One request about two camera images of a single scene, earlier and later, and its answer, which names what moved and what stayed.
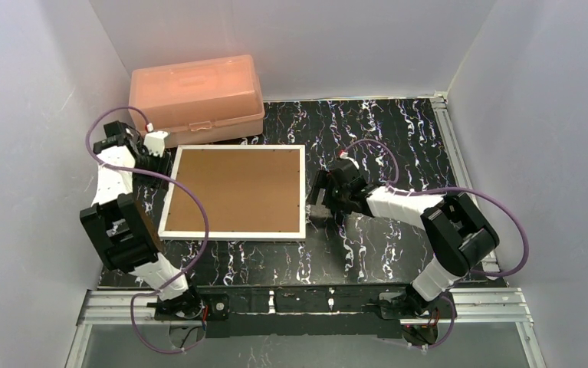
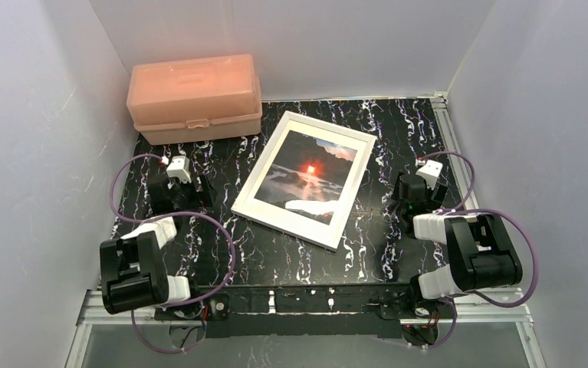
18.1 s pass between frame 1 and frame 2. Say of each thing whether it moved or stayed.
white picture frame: moved
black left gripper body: moved
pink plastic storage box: stayed
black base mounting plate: stayed
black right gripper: moved
